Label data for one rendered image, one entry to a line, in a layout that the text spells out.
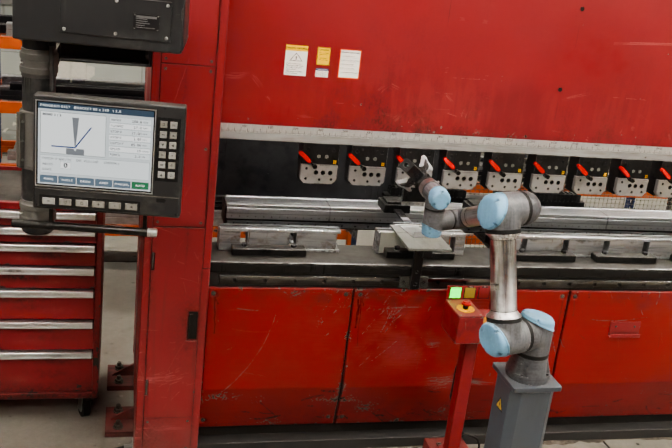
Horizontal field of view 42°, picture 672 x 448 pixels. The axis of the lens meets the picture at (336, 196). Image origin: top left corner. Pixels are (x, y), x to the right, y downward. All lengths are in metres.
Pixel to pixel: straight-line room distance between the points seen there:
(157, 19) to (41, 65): 0.41
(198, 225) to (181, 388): 0.68
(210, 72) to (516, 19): 1.25
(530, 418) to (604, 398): 1.25
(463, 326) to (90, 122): 1.63
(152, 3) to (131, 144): 0.43
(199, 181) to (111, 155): 0.54
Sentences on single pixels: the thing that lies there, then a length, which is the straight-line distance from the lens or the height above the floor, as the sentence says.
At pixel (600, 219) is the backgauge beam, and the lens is 4.35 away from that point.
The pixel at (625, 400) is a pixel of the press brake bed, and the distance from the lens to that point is 4.43.
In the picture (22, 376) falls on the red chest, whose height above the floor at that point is 0.23.
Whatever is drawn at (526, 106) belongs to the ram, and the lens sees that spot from 3.71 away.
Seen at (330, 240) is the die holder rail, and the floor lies 0.93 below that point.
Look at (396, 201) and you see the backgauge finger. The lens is 3.87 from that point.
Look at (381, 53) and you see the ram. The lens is 3.45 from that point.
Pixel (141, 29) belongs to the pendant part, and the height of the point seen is 1.82.
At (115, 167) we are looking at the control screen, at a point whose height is 1.39.
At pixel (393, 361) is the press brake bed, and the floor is 0.43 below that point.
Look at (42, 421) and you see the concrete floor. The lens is 4.10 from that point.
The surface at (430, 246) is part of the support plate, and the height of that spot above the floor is 1.00.
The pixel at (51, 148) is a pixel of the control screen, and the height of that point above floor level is 1.44.
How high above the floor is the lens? 2.20
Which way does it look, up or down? 18 degrees down
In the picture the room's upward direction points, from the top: 7 degrees clockwise
